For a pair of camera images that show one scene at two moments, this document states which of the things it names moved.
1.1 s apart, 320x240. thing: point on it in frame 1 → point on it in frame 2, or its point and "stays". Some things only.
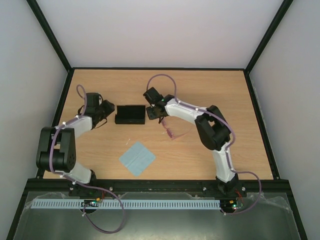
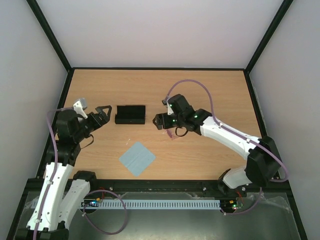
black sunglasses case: [130, 115] stays
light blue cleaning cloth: [137, 158] stays
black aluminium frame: [41, 184] stays
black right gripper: [152, 112] → [162, 121]
